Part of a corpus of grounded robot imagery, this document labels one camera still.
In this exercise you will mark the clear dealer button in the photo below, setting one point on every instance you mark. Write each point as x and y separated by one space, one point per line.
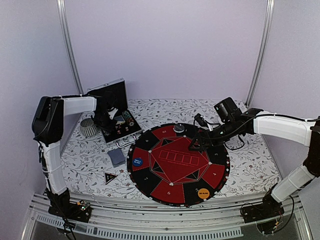
179 128

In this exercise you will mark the round red black poker mat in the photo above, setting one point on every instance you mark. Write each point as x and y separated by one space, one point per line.
171 174

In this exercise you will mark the red dice set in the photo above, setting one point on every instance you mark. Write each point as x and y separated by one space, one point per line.
121 129

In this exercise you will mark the black triangular card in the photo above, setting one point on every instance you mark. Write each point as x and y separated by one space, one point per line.
109 177

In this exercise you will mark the right poker chip row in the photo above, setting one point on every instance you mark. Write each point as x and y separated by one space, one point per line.
128 118

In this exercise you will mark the aluminium poker chip case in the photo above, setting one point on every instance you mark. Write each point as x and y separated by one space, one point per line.
118 87

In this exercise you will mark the aluminium front rail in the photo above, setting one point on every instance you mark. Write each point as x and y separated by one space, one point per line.
214 219

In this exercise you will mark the right aluminium frame post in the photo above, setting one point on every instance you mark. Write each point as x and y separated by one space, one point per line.
261 53

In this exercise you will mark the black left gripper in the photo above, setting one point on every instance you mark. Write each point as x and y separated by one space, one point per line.
107 128

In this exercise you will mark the orange big blind button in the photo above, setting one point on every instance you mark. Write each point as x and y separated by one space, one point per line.
203 193

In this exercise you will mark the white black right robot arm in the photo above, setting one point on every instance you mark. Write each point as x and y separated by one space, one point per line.
293 141

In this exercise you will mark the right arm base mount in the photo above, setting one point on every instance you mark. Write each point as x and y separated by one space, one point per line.
267 209

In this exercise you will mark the blue small blind button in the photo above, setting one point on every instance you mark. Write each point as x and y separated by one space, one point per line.
137 162

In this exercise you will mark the boxed playing card deck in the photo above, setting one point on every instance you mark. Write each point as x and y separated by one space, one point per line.
119 120

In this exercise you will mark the aluminium frame post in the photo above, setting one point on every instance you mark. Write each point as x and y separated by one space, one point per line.
61 7
261 53

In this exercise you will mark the striped grey cup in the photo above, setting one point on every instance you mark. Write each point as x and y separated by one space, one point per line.
88 128

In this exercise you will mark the left aluminium frame post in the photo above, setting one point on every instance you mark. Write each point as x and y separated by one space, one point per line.
61 7

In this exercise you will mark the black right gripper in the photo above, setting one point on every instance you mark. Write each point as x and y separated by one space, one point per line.
200 136

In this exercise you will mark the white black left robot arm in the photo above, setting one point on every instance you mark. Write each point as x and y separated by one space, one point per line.
48 129

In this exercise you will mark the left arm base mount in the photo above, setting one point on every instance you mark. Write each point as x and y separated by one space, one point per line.
61 206

